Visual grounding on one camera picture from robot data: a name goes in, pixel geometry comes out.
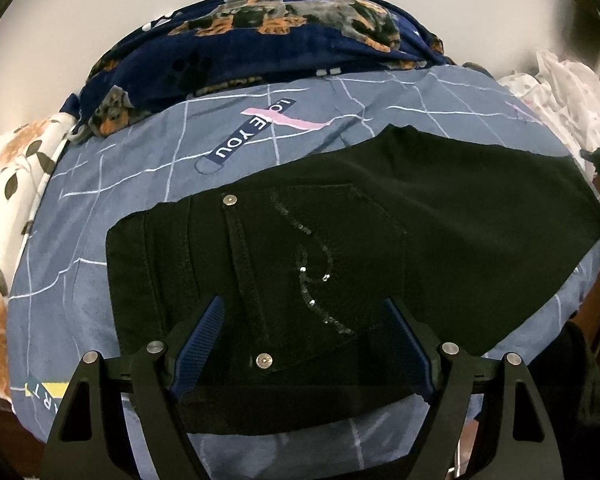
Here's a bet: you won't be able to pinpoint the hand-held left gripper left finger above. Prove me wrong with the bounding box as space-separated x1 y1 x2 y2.
40 296 226 480

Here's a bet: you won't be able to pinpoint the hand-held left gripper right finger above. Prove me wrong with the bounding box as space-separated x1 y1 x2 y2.
382 297 566 480

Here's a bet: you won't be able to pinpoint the black pants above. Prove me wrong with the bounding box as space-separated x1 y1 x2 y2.
105 125 600 436

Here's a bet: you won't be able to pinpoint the white crumpled cloth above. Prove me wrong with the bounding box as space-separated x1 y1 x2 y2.
497 50 600 161

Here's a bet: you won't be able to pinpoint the dark cloth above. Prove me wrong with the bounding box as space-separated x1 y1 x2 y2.
535 320 600 428

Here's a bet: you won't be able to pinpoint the blue grid bedsheet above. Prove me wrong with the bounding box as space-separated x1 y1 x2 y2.
7 67 600 480

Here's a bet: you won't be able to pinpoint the white floral quilt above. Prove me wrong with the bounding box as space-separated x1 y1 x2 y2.
0 112 76 401

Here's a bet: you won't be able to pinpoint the navy dog print blanket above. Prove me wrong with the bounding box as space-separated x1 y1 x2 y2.
60 0 456 138

